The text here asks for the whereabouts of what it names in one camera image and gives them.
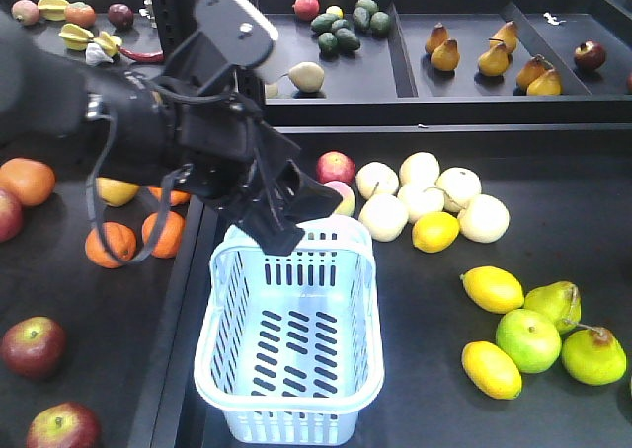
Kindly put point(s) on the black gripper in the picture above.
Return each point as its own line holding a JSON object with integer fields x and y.
{"x": 243, "y": 167}

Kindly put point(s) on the light blue plastic basket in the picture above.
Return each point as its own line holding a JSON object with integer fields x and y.
{"x": 290, "y": 348}

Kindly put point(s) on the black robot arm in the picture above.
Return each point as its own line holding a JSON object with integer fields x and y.
{"x": 46, "y": 94}

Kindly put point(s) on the pink yellow peach right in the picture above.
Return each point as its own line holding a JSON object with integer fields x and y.
{"x": 347, "y": 206}

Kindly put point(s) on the red apple among pears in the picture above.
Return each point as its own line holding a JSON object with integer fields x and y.
{"x": 335, "y": 166}

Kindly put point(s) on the white pear back left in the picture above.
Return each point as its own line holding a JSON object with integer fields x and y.
{"x": 376, "y": 178}

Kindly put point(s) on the white pear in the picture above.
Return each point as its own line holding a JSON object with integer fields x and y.
{"x": 384, "y": 216}
{"x": 420, "y": 200}
{"x": 420, "y": 167}
{"x": 484, "y": 220}
{"x": 459, "y": 186}
{"x": 376, "y": 178}

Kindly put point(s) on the white pear front left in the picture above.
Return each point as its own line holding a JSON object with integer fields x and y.
{"x": 384, "y": 216}

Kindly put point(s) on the orange front right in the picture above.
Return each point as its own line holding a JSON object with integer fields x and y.
{"x": 176, "y": 197}

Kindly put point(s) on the small orange right pair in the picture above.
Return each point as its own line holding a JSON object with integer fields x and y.
{"x": 171, "y": 237}

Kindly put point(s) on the white pear centre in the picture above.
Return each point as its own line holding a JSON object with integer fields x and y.
{"x": 420, "y": 200}

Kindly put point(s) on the white pear back middle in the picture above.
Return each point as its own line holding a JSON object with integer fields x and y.
{"x": 420, "y": 167}

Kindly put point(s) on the pale pear upper tray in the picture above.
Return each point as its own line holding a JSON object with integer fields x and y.
{"x": 306, "y": 77}

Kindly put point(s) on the yellow lemon by pears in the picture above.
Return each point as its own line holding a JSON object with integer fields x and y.
{"x": 435, "y": 231}

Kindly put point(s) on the white pear back right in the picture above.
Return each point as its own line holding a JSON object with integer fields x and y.
{"x": 459, "y": 186}

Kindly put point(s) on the small orange middle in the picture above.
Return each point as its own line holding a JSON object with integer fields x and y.
{"x": 121, "y": 240}

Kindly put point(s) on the yellow citrus fruit right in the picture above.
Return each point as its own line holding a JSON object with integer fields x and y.
{"x": 116, "y": 193}

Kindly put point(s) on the pile of green avocados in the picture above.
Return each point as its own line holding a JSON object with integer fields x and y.
{"x": 342, "y": 36}

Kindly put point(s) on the white pear front right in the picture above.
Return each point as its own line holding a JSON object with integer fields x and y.
{"x": 484, "y": 220}

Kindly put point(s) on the red chili pepper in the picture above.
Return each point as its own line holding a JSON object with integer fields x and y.
{"x": 142, "y": 57}

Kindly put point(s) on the yellow lemon upper right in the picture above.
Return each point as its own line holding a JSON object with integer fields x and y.
{"x": 493, "y": 289}

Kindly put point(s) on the red peach upper tray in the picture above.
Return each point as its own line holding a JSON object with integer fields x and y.
{"x": 306, "y": 10}

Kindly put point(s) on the small yellow lemon back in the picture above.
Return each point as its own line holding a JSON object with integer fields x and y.
{"x": 335, "y": 10}

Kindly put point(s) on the brown pear far left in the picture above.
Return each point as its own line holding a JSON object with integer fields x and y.
{"x": 438, "y": 35}

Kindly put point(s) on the yellow starfruit front right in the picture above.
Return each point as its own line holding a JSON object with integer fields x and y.
{"x": 110, "y": 44}

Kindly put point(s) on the yellow starfruit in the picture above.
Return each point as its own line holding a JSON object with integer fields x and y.
{"x": 53, "y": 10}
{"x": 110, "y": 44}
{"x": 75, "y": 37}

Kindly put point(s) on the white garlic bulb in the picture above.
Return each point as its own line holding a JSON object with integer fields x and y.
{"x": 94, "y": 55}

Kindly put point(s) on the orange behind apple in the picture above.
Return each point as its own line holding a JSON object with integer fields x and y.
{"x": 31, "y": 182}

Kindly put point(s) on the dark purple fruit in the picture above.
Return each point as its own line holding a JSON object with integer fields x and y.
{"x": 120, "y": 16}

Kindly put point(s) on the red apple near right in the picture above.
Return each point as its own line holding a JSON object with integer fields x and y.
{"x": 11, "y": 218}

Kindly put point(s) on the yellow starfruit front left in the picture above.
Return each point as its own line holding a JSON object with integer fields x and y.
{"x": 75, "y": 37}

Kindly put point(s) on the orange persimmon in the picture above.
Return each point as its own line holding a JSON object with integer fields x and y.
{"x": 81, "y": 14}

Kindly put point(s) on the yellow starfruit back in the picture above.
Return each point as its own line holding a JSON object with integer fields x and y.
{"x": 53, "y": 10}

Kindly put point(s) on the black steel shelf post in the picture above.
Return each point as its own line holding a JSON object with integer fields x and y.
{"x": 175, "y": 23}

